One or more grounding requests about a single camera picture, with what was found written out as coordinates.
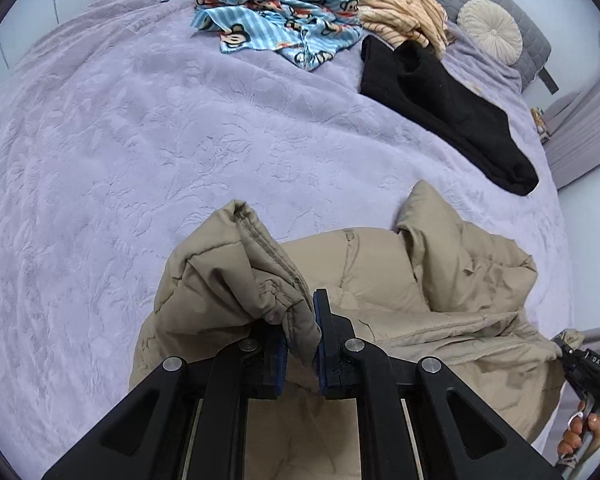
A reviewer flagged beige quilted puffer jacket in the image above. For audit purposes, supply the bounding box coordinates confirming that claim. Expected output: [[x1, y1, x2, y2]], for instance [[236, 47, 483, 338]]
[[130, 182, 564, 479]]

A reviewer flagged right hand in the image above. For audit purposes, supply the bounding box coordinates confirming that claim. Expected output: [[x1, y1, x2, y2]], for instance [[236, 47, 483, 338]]
[[557, 414, 600, 456]]

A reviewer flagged lavender plush bed blanket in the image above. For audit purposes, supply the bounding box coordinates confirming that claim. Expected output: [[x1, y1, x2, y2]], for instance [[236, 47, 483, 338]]
[[0, 0, 573, 479]]

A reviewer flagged black garment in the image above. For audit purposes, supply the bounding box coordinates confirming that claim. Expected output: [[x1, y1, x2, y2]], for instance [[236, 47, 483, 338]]
[[360, 36, 539, 196]]

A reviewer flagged blue monkey print garment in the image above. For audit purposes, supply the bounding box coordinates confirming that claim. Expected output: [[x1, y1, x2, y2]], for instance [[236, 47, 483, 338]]
[[162, 0, 363, 72]]

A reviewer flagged peach striped garment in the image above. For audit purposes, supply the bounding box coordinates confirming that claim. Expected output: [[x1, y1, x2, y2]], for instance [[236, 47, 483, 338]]
[[358, 0, 450, 60]]

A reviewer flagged round white pillow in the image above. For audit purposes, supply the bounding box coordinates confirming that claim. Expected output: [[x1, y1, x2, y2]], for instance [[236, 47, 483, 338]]
[[456, 0, 524, 66]]

